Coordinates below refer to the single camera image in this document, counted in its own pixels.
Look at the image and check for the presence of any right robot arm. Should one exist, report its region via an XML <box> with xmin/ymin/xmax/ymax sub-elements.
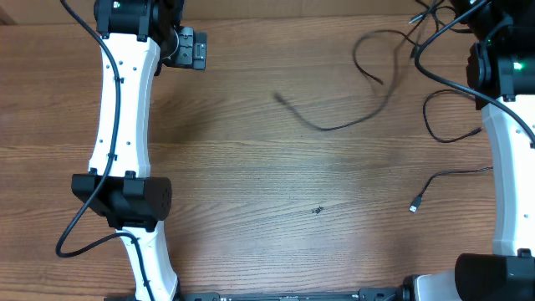
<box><xmin>404</xmin><ymin>1</ymin><xmax>534</xmax><ymax>300</ymax></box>

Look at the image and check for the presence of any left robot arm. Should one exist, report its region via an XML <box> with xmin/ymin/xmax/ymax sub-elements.
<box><xmin>55</xmin><ymin>0</ymin><xmax>207</xmax><ymax>300</ymax></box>

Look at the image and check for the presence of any small black debris piece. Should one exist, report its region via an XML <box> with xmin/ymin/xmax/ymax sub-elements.
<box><xmin>311</xmin><ymin>207</ymin><xmax>324</xmax><ymax>214</ymax></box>

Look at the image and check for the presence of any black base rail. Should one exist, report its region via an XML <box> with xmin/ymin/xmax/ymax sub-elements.
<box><xmin>176</xmin><ymin>276</ymin><xmax>415</xmax><ymax>301</ymax></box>

